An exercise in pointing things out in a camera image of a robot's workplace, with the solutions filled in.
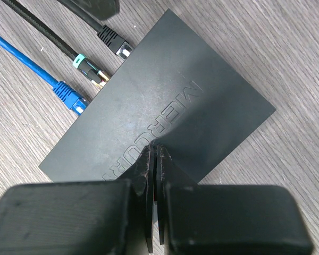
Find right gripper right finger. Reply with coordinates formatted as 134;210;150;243
155;145;314;254

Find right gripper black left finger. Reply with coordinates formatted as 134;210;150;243
0;146;154;254

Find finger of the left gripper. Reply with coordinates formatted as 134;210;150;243
81;0;120;21

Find black braided ethernet cable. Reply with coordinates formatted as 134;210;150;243
0;0;111;90

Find blue ethernet cable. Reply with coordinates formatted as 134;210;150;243
0;28;90;116

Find black network switch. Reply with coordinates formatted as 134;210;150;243
39;10;275;182

